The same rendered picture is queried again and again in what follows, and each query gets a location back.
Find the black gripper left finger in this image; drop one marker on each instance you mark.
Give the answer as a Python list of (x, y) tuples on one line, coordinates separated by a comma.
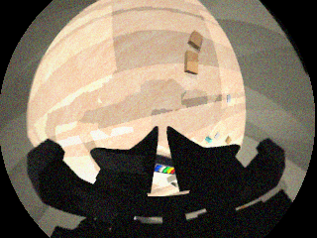
[(139, 160)]

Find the beige shallow open tray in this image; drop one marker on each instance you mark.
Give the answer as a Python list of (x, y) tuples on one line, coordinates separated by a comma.
[(172, 181)]

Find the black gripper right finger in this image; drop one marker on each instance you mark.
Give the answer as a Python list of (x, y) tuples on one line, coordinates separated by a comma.
[(189, 159)]

